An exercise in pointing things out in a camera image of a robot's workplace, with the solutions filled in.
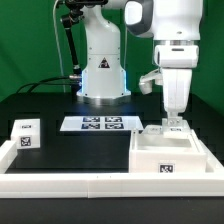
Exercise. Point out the white U-shaped frame fence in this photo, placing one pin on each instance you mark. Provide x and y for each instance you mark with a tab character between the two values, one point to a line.
93	185

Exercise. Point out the white marker tag sheet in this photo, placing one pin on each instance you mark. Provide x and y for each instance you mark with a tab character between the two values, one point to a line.
101	123

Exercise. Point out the white cabinet top block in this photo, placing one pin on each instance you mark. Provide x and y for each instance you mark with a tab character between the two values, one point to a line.
26	133

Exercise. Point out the white cabinet body box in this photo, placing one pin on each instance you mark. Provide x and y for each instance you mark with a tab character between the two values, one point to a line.
156	153

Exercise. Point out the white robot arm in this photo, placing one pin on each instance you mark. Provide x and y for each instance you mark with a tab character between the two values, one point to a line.
173	25

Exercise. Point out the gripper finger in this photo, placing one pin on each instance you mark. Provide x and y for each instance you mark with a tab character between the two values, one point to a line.
178	119
170	118

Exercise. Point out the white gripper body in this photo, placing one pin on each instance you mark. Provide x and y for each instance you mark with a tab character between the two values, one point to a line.
176	87

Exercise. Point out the white cabinet door panel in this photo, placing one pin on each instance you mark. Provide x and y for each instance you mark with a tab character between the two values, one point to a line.
174	131
153	130

